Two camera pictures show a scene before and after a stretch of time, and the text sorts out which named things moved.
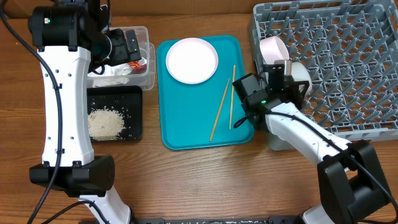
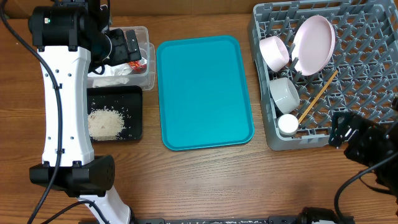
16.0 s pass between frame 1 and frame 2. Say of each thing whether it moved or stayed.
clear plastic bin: stayed
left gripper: stayed
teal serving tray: stayed
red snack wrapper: stayed
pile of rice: stayed
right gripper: moved
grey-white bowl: moved
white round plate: moved
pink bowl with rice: stayed
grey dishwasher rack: stayed
